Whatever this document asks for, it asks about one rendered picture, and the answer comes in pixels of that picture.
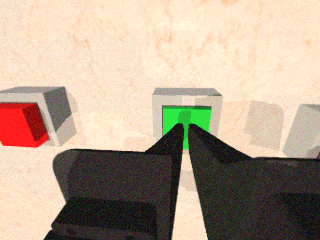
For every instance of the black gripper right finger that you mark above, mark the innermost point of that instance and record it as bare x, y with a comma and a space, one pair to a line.
233, 187

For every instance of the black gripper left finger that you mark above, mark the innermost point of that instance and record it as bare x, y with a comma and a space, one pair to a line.
151, 176

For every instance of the red button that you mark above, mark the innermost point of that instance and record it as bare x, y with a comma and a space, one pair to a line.
32, 116

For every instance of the green button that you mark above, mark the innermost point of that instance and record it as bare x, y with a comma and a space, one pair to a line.
172, 105

